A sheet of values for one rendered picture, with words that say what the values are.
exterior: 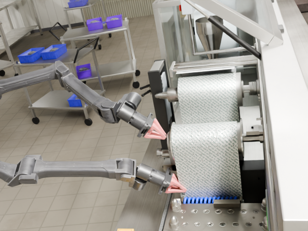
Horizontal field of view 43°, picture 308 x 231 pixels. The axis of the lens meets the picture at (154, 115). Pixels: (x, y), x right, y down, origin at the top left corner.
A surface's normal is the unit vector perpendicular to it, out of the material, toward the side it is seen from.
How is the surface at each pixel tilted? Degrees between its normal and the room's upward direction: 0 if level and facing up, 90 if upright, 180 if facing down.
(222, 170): 90
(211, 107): 92
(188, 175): 90
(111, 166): 25
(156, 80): 90
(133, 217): 0
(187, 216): 0
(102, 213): 0
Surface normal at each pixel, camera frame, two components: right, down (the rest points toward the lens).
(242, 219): -0.17, -0.89
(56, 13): -0.07, 0.45
